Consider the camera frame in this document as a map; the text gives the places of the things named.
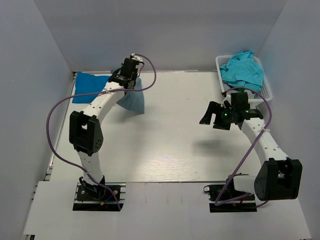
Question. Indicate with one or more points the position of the crumpled turquoise t shirt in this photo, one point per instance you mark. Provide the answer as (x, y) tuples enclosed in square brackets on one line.
[(242, 71)]

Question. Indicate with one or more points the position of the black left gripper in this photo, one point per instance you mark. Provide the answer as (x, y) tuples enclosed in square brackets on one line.
[(129, 83)]

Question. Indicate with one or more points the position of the folded bright blue t shirt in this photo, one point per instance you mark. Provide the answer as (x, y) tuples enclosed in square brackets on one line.
[(88, 83)]

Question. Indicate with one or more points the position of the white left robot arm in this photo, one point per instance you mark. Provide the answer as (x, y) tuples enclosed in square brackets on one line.
[(123, 88)]

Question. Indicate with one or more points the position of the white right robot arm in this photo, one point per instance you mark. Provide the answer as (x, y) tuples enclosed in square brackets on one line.
[(279, 177)]

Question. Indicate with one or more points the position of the white plastic basket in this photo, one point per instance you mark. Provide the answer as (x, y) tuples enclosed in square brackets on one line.
[(254, 99)]

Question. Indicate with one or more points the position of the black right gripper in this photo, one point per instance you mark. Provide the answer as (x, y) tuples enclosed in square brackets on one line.
[(219, 116)]

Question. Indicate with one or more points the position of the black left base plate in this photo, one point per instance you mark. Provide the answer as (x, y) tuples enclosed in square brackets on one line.
[(87, 201)]

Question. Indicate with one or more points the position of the grey-blue t shirt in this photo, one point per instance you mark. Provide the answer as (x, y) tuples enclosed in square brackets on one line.
[(133, 101)]

